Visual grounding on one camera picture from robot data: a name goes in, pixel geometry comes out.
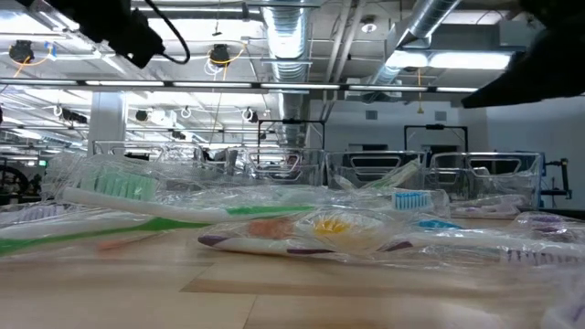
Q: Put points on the round ceiling sensor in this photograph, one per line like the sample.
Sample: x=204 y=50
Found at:
x=369 y=25

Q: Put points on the white building column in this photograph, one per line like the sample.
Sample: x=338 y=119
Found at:
x=107 y=119

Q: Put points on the blue toothbrush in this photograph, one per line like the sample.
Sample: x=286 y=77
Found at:
x=411 y=200
x=436 y=224

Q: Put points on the black stand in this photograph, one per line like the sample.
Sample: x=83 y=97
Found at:
x=566 y=178

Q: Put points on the clear plastic bin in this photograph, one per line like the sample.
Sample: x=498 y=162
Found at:
x=347 y=171
x=525 y=183
x=274 y=160
x=137 y=151

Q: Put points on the black rig frame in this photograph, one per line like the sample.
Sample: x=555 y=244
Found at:
x=292 y=121
x=434 y=126

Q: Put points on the green toothbrush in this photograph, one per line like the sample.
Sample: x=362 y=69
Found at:
x=137 y=205
x=91 y=230
x=402 y=172

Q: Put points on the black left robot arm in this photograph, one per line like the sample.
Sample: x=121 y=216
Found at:
x=87 y=16

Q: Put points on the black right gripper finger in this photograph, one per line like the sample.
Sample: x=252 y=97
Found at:
x=512 y=84

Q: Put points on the wrapped orange toothbrush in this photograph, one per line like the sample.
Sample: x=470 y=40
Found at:
x=329 y=227

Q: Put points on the black wheel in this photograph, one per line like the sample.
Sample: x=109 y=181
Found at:
x=13 y=180

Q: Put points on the silver ventilation duct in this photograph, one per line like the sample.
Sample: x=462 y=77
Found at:
x=425 y=23
x=287 y=45

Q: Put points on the horizontal light strip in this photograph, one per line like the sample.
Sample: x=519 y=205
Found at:
x=274 y=86

